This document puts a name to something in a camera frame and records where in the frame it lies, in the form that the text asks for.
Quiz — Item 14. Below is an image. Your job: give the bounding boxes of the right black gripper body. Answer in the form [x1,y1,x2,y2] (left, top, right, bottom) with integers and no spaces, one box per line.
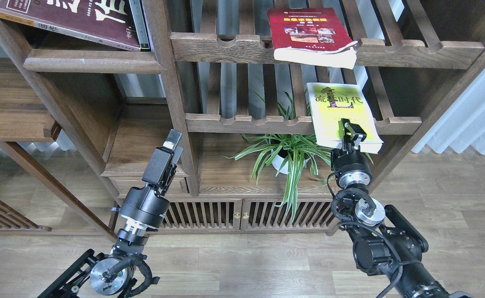
[331,122,372,189]

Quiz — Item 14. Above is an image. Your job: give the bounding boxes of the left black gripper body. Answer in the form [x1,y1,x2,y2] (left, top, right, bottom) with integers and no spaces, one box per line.
[117,146,183,242]

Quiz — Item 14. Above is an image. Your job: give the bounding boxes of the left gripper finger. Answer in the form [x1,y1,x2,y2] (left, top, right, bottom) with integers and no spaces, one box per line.
[162,130,182,150]

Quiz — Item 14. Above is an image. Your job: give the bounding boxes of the yellow green book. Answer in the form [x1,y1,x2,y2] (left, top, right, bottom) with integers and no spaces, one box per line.
[306,82,383,154]

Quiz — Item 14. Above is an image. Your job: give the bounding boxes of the dark maroon book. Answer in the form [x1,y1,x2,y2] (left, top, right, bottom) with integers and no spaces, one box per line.
[0,0,150,51]

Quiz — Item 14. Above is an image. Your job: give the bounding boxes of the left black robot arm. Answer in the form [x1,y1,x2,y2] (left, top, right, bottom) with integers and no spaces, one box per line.
[40,130,183,298]

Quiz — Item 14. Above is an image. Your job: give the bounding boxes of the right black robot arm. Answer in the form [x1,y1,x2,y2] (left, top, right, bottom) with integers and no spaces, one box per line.
[330,118,470,298]

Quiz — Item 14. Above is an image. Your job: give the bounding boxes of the green spider plant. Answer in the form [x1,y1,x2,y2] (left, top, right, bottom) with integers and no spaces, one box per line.
[222,91,375,224]

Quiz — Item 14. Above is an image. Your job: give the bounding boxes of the white plant pot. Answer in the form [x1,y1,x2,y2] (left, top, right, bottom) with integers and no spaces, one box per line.
[271,149,310,174]

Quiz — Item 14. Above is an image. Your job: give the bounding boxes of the dark wooden bookshelf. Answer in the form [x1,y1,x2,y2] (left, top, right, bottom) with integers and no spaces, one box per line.
[0,0,485,211]

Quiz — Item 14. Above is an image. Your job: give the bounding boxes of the red book white pages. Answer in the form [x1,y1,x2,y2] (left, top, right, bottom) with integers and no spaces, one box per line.
[268,8,357,69]

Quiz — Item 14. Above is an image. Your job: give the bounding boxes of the white curtain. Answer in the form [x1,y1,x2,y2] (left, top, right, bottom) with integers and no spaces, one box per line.
[412,68,485,155]

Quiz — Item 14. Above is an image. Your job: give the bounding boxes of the wooden side table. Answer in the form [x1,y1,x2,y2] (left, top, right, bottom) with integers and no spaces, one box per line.
[0,58,117,241]

